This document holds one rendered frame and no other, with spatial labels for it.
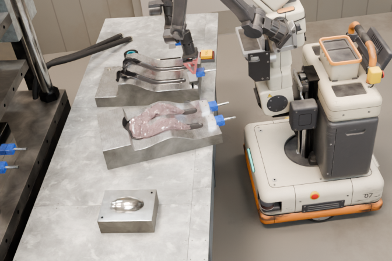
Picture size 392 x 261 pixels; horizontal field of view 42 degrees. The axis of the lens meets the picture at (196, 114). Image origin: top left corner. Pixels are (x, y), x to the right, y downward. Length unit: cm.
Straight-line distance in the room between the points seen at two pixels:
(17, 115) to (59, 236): 85
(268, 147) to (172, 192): 104
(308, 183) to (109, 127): 112
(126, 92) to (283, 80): 74
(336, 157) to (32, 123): 149
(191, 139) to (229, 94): 167
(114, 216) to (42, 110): 90
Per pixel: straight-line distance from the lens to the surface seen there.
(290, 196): 272
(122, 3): 435
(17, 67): 252
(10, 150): 229
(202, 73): 238
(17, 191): 225
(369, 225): 298
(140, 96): 243
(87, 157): 226
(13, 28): 262
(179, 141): 214
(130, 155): 214
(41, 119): 257
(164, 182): 207
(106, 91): 251
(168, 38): 234
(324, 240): 288
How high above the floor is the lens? 230
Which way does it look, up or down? 39 degrees down
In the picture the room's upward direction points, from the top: 7 degrees counter-clockwise
